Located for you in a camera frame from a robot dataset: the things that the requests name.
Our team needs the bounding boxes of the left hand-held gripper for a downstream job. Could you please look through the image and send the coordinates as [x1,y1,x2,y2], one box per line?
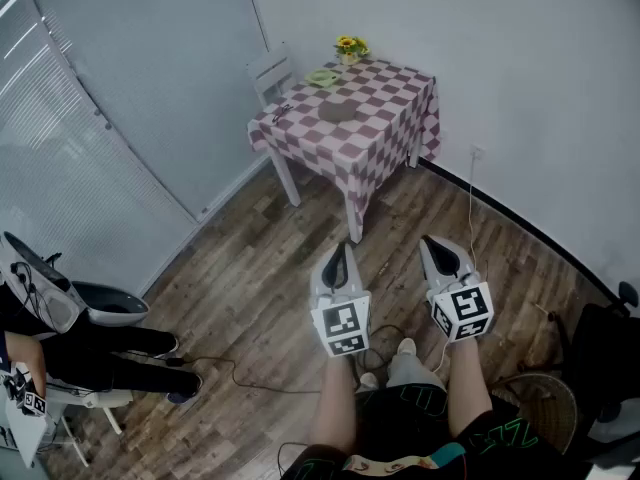
[309,241,373,359]

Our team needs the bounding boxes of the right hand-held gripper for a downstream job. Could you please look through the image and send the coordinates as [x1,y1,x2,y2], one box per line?
[418,234,496,344]

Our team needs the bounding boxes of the another person's forearm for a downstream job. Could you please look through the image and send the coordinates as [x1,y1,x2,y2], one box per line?
[3,331,49,405]

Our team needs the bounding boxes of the person's left forearm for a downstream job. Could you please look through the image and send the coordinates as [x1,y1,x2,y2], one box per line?
[309,352,359,455]

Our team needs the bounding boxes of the person's right forearm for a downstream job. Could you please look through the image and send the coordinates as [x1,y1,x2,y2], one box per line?
[444,336,495,440]

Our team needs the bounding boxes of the white table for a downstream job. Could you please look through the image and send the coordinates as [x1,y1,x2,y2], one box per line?
[267,135,421,245]

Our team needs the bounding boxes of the person's grey trouser leg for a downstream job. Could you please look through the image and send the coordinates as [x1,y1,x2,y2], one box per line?
[385,351,447,395]

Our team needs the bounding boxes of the pink checkered tablecloth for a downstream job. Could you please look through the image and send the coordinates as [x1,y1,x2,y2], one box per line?
[247,57,442,230]

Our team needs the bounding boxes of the person's black printed shirt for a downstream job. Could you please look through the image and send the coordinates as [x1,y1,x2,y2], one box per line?
[279,382,594,480]

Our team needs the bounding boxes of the black office chair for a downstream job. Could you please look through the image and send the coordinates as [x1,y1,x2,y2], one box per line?
[547,280,640,452]

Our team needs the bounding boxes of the green dish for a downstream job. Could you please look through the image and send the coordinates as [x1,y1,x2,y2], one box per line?
[304,68,339,90]

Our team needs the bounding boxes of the white wooden chair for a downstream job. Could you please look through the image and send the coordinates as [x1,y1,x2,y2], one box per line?
[244,42,302,113]

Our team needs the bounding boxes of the potted sunflowers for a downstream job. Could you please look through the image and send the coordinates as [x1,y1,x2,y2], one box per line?
[333,34,373,67]

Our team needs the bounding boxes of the white plastic stool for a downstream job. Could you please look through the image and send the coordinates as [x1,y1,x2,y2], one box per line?
[43,386,135,468]

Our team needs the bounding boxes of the white and black shell chair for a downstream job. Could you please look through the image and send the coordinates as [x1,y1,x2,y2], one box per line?
[0,231,151,335]

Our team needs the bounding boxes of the white window blind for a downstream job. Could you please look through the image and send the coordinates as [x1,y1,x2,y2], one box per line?
[0,0,201,297]

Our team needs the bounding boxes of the black looped cable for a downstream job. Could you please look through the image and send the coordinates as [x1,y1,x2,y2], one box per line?
[348,323,407,387]

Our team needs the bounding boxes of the black floor cable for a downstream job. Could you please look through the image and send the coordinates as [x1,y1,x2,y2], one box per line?
[165,353,322,396]

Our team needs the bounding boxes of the wire guard floor fan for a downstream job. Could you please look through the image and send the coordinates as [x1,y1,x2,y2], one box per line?
[489,371,580,455]

